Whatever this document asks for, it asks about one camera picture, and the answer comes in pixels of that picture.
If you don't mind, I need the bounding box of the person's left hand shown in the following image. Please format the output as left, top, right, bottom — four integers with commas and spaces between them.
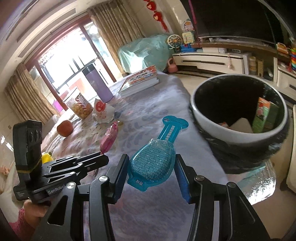
23, 200, 49, 229

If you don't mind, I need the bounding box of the red hanging wall decoration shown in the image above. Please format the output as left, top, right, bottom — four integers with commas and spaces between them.
144, 0, 169, 33

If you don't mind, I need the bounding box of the white low tv cabinet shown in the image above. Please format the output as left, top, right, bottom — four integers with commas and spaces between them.
173, 44, 295, 100

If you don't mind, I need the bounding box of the black flat television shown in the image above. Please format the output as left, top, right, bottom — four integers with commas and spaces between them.
181, 1, 295, 44

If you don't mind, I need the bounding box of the blue plastic blister pack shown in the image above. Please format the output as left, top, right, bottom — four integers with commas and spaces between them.
127, 115, 189, 192

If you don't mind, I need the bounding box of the white foam block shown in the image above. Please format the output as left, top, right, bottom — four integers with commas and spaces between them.
229, 118, 253, 133

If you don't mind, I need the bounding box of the purple thermos bottle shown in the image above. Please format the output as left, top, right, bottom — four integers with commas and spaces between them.
82, 64, 113, 103

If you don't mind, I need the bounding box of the black white trash bin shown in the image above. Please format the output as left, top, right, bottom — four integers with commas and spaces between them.
190, 74, 289, 174

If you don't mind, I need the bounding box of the ferris wheel toy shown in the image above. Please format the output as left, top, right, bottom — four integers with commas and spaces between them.
166, 34, 183, 53

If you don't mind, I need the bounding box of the pink candy wrapper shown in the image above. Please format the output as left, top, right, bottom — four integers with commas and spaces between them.
100, 121, 118, 154

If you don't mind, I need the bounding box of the green orange carton box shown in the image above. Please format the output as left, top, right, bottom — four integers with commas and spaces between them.
252, 97, 279, 133

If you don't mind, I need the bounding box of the teal covered furniture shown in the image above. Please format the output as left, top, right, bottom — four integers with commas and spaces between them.
117, 34, 174, 73

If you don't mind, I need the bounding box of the rainbow stacking ring toy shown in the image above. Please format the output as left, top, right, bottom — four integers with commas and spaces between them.
289, 43, 296, 72

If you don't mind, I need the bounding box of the pink kettlebell toy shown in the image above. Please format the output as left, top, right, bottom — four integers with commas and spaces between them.
167, 57, 178, 73

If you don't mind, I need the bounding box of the beige curtain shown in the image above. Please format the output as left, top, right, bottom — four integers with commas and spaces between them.
87, 1, 144, 73

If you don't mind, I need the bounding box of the yellow toy telephone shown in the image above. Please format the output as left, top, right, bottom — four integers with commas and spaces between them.
182, 32, 195, 44

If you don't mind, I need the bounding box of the red apple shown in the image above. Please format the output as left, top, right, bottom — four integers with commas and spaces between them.
57, 120, 74, 137

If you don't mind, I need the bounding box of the popcorn snack bag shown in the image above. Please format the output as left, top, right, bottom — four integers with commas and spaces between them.
65, 92, 93, 120

